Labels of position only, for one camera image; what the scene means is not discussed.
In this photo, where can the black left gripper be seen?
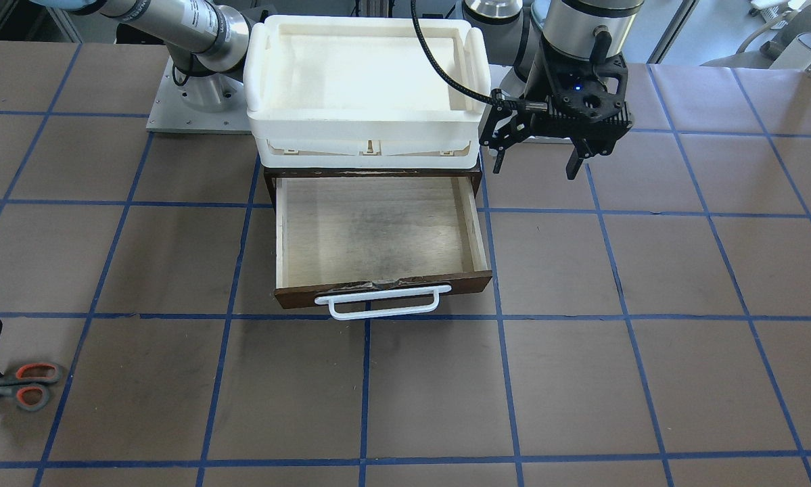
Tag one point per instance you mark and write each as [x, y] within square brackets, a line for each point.
[540, 80]

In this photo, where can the grey orange handled scissors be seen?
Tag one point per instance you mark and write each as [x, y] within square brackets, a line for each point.
[28, 387]

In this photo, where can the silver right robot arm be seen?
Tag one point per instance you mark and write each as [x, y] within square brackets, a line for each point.
[205, 40]

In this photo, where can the white plastic tray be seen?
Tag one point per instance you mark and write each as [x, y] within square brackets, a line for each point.
[353, 93]

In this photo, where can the dark brown wooden cabinet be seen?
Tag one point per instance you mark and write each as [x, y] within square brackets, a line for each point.
[271, 175]

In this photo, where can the wooden drawer with white handle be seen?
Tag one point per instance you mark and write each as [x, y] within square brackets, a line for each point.
[371, 238]

